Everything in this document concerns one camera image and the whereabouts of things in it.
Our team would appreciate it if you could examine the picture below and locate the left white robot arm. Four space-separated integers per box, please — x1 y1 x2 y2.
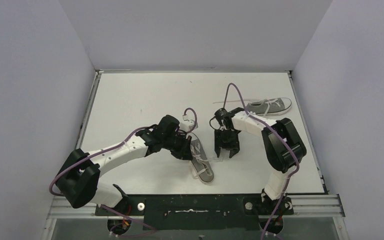
51 115 197 214

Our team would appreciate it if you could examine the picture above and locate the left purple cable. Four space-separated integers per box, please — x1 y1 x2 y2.
48 107 199 239

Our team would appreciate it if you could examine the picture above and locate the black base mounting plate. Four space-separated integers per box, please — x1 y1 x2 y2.
95 193 294 231

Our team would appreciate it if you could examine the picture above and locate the aluminium frame rail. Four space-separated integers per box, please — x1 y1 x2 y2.
47 194 346 219

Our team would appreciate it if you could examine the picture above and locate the grey canvas sneaker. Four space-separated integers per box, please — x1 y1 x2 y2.
212 97 293 117
188 132 224 185

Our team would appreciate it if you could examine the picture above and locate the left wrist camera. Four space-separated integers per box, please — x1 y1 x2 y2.
179 114 196 133

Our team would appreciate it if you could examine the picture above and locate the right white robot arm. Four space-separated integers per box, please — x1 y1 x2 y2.
214 107 307 214

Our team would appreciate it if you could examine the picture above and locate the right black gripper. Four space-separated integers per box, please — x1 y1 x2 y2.
216 128 240 158

